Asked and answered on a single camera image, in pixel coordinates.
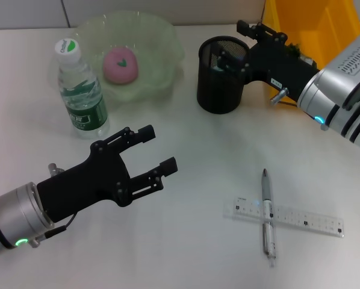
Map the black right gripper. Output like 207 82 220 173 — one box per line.
217 19 321 104

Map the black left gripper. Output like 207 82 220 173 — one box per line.
36 124 179 223

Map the clear green-label water bottle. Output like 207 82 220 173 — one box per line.
54 38 111 139

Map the pink toy peach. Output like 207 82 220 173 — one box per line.
103 46 139 86

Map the black mesh pen holder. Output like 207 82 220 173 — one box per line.
196 36 252 114

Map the translucent green fruit bowl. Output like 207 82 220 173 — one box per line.
73 10 186 105

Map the grey white pen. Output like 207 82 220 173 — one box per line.
261 168 277 267

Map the clear plastic ruler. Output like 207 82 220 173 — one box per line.
223 196 346 238

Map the yellow plastic bin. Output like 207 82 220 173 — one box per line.
260 0 360 106

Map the right gripper cable with plug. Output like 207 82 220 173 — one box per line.
269 87 298 106

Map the gripper cable with plug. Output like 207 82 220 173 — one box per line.
269 87 298 106
29 162 78 249

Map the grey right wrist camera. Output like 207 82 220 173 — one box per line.
320 28 360 111

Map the left gripper cable with plug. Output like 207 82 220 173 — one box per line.
29 162 78 249

